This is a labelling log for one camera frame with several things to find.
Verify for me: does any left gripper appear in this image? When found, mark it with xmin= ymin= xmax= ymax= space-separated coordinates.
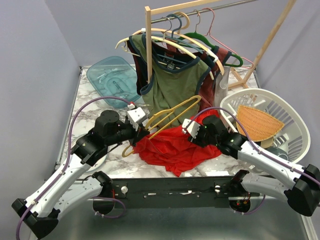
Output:
xmin=106 ymin=119 xmax=151 ymax=147

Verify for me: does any red tank top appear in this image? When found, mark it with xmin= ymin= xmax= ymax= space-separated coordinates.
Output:
xmin=131 ymin=109 xmax=223 ymax=178

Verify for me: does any yellow hanger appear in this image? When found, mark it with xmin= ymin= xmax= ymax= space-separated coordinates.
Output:
xmin=121 ymin=95 xmax=202 ymax=158

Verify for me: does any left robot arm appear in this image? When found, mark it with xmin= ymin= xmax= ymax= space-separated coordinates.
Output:
xmin=11 ymin=107 xmax=149 ymax=240

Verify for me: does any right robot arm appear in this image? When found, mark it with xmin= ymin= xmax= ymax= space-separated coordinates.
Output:
xmin=186 ymin=115 xmax=320 ymax=217

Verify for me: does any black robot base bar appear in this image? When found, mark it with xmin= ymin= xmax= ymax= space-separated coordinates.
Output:
xmin=92 ymin=172 xmax=271 ymax=216

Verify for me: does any green tank top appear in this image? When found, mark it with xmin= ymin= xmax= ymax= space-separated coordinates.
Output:
xmin=128 ymin=34 xmax=210 ymax=115

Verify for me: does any dark maroon tank top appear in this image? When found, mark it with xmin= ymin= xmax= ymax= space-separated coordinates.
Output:
xmin=127 ymin=41 xmax=148 ymax=95

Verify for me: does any cream wooden hanger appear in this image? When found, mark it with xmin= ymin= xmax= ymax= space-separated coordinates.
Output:
xmin=114 ymin=11 xmax=225 ymax=81

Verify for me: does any green velvet hanger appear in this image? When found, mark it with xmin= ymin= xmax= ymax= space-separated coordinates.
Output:
xmin=184 ymin=32 xmax=244 ymax=68

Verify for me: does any blue plastic hanger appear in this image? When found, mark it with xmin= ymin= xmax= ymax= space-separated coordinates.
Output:
xmin=162 ymin=12 xmax=206 ymax=54

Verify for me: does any white translucent garment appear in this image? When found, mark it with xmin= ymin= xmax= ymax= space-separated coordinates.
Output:
xmin=213 ymin=66 xmax=230 ymax=107

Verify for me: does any watermelon pattern plate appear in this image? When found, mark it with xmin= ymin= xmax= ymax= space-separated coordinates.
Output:
xmin=70 ymin=133 xmax=107 ymax=174

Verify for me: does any blue plastic tub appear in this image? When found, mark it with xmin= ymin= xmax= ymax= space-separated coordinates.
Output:
xmin=86 ymin=56 xmax=141 ymax=102

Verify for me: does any white laundry basket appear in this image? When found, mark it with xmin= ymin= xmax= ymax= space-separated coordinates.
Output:
xmin=219 ymin=88 xmax=311 ymax=164

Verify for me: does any wooden clothes rack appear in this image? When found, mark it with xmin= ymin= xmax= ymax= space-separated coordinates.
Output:
xmin=144 ymin=0 xmax=296 ymax=89

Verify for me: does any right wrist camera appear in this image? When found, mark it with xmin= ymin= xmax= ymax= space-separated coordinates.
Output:
xmin=181 ymin=118 xmax=201 ymax=139

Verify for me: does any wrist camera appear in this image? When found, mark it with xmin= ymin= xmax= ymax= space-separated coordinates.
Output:
xmin=127 ymin=107 xmax=147 ymax=132
xmin=181 ymin=118 xmax=201 ymax=139

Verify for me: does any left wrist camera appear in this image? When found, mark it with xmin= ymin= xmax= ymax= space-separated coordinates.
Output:
xmin=127 ymin=107 xmax=147 ymax=132

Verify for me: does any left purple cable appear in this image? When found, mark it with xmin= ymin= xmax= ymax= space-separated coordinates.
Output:
xmin=15 ymin=96 xmax=136 ymax=240

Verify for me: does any pink wire hanger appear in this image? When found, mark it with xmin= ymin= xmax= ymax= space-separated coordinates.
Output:
xmin=202 ymin=7 xmax=254 ymax=70

